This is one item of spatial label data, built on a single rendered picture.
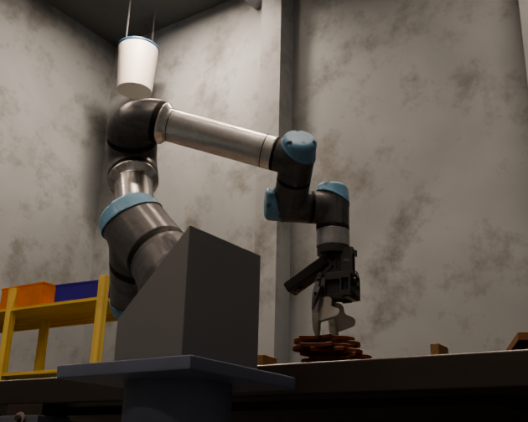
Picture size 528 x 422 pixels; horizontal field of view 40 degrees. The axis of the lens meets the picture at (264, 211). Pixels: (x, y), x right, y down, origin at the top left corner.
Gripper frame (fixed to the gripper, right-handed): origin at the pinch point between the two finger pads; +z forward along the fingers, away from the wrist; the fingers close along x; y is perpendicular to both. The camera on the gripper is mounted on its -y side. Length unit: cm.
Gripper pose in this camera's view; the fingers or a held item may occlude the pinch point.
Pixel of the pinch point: (323, 339)
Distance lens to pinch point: 158.1
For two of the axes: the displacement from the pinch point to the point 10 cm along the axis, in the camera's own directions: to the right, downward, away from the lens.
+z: -0.3, 9.4, -3.4
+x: 4.2, 3.2, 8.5
